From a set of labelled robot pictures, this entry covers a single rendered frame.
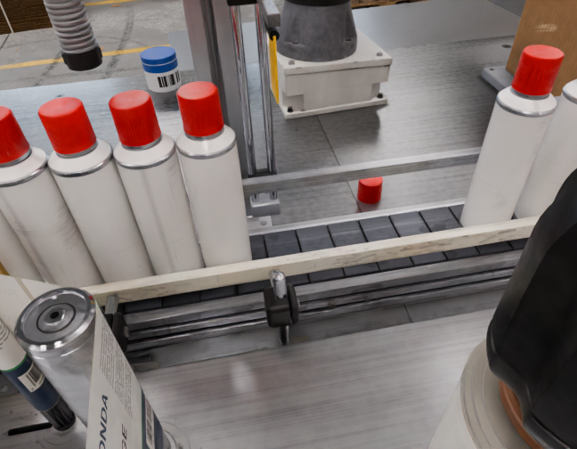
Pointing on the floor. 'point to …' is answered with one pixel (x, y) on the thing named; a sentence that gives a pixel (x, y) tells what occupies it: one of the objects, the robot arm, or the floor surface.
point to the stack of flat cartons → (18, 16)
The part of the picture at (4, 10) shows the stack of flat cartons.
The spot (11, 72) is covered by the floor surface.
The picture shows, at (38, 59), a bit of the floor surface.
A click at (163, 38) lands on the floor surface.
